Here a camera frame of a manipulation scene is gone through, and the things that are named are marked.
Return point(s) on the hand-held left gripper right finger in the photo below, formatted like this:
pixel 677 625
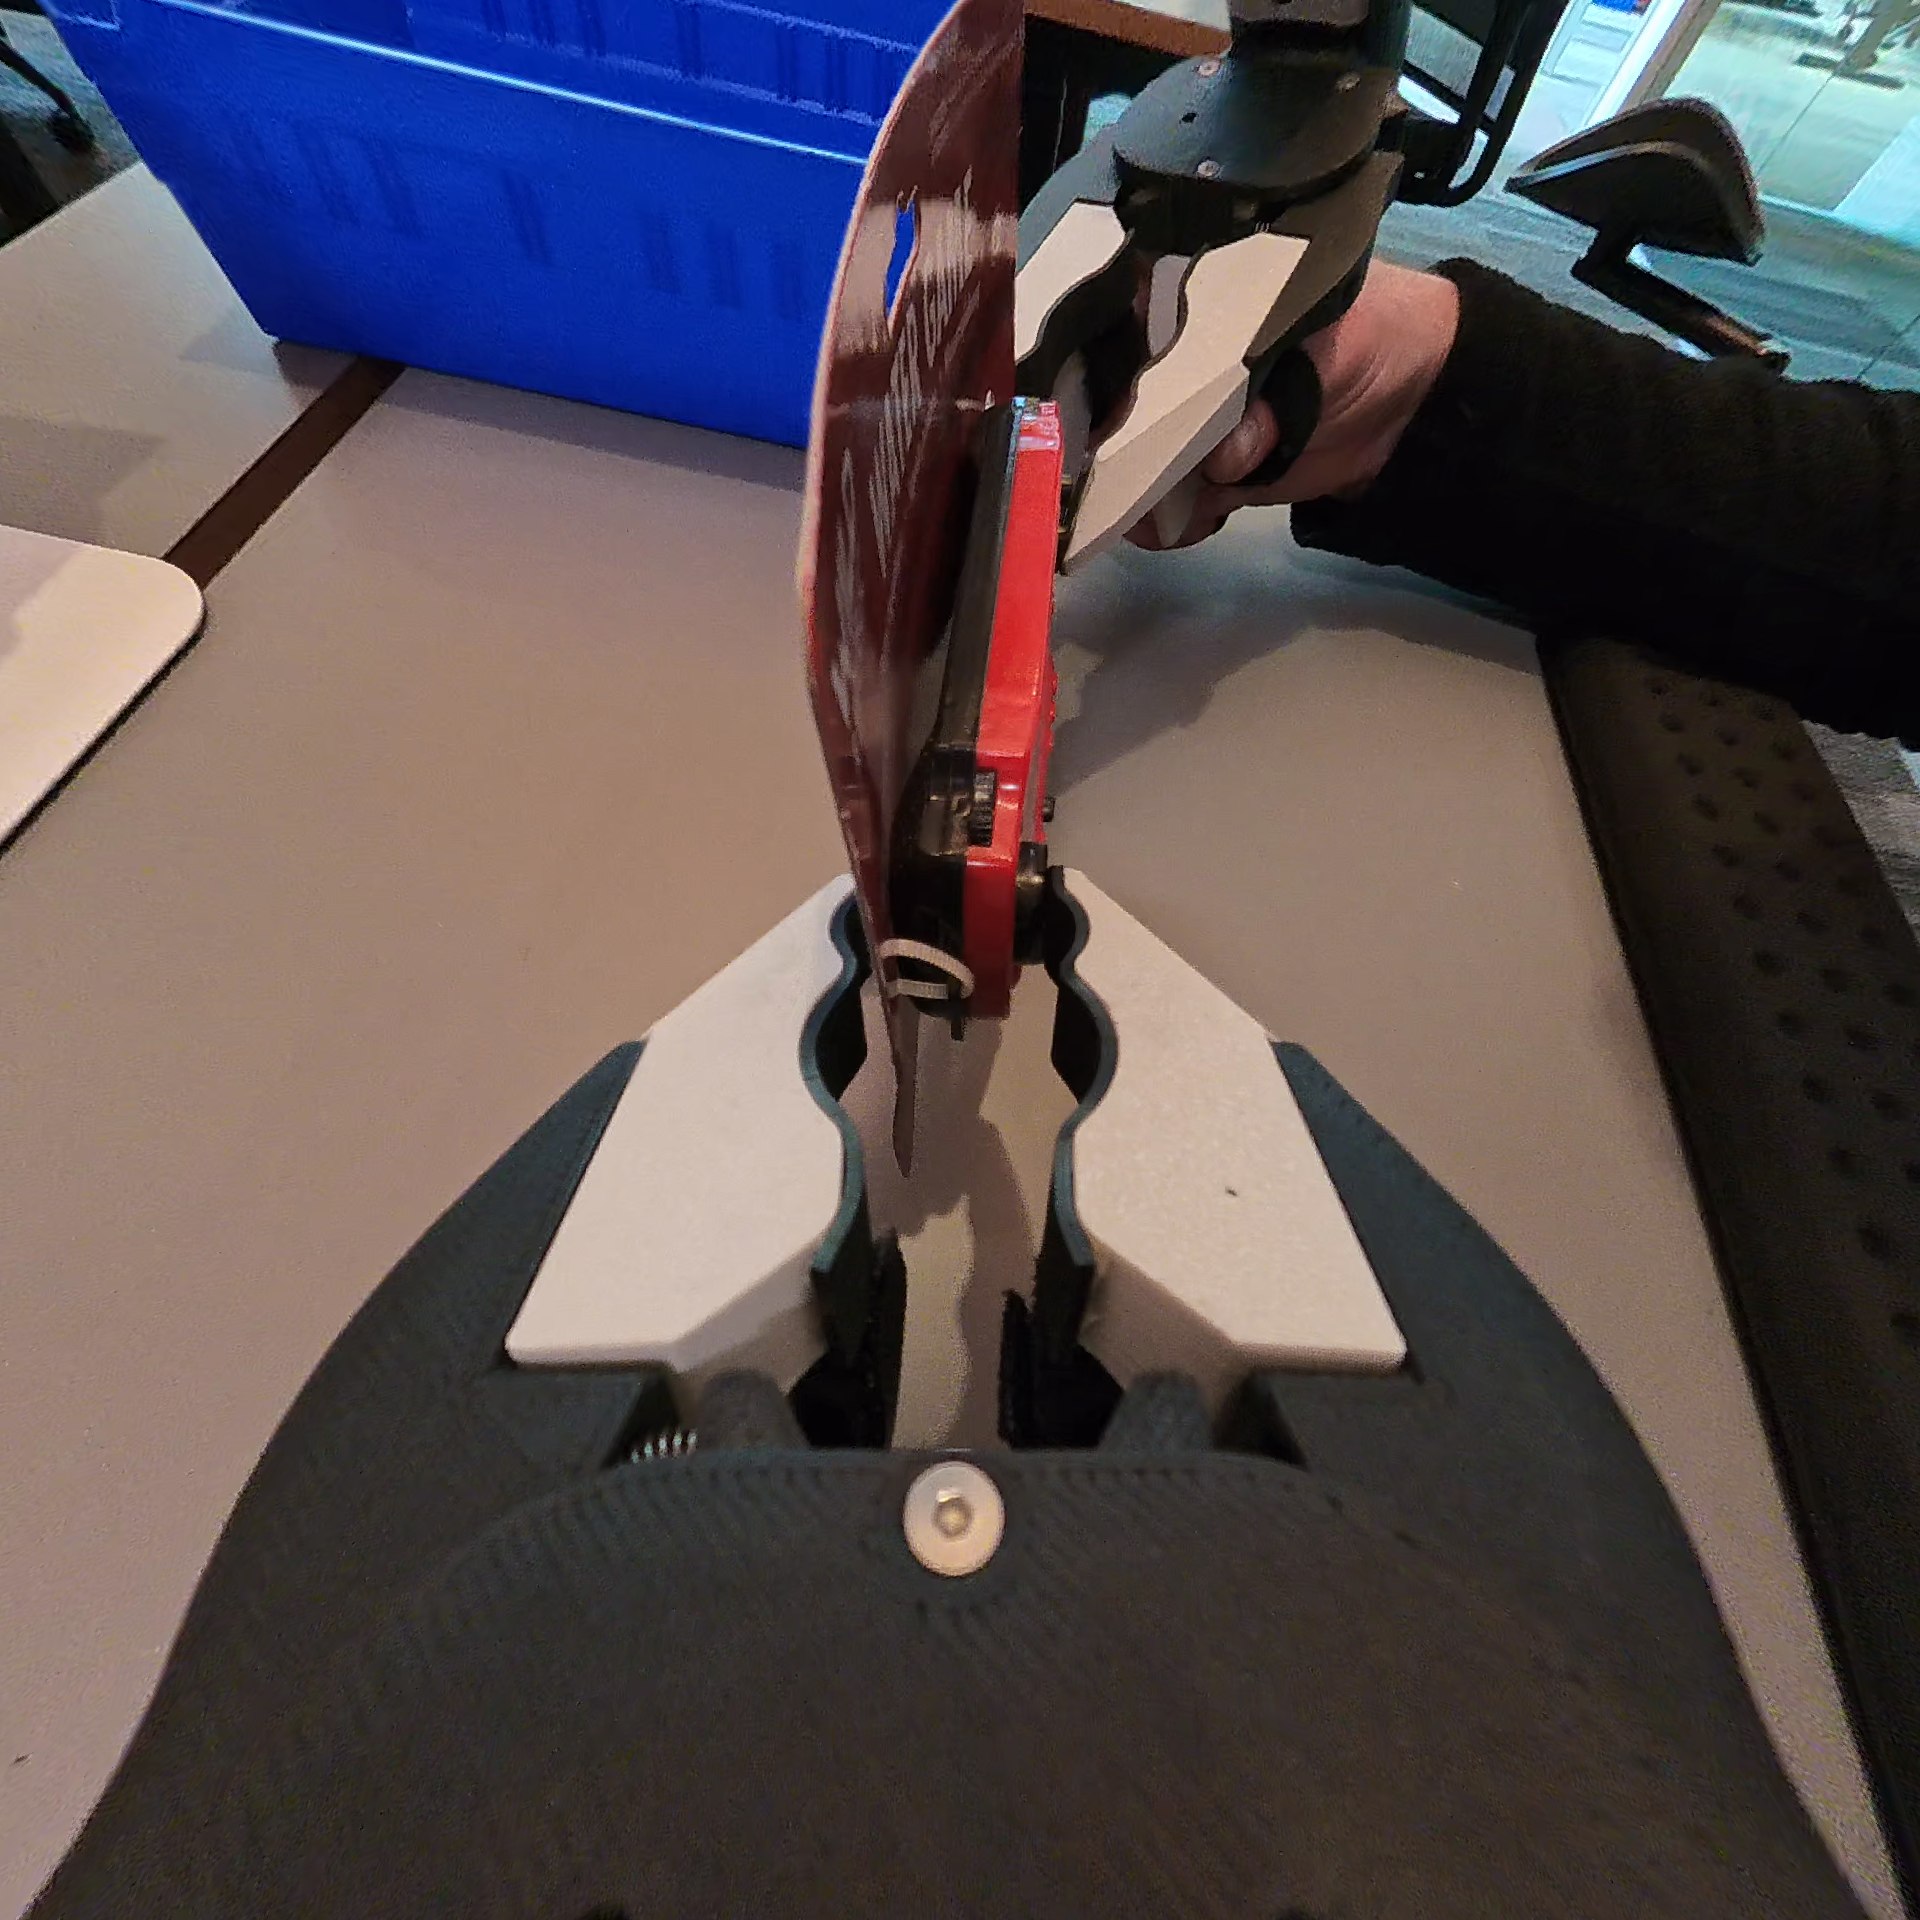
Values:
pixel 1224 1200

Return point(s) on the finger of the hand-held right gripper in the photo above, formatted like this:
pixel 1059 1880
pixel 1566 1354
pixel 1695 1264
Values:
pixel 1201 390
pixel 1073 264

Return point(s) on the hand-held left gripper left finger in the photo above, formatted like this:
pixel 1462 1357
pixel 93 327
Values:
pixel 691 1200

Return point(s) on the red handheld toy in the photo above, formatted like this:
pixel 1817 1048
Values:
pixel 902 495

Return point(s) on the person's right forearm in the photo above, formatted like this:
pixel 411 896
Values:
pixel 1651 511

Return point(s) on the person's right hand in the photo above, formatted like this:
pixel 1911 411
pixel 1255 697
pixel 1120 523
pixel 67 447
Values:
pixel 1389 390

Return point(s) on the black office chair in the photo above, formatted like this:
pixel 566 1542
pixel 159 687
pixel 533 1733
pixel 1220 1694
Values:
pixel 1651 181

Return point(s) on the blue plastic bin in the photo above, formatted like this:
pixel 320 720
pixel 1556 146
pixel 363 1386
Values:
pixel 524 195

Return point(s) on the black perforated foam pad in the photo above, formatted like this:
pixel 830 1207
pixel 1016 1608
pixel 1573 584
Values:
pixel 1769 1126

